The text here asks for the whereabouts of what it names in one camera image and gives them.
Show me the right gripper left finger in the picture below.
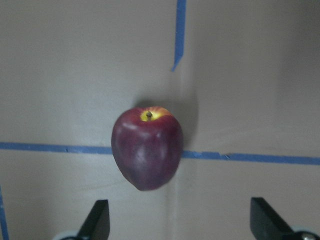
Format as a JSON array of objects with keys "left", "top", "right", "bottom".
[{"left": 77, "top": 199, "right": 110, "bottom": 240}]

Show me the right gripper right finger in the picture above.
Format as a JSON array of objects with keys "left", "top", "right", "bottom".
[{"left": 250, "top": 197, "right": 298, "bottom": 240}]

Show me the dark red apple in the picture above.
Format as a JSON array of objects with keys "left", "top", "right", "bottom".
[{"left": 111, "top": 106, "right": 184, "bottom": 191}]

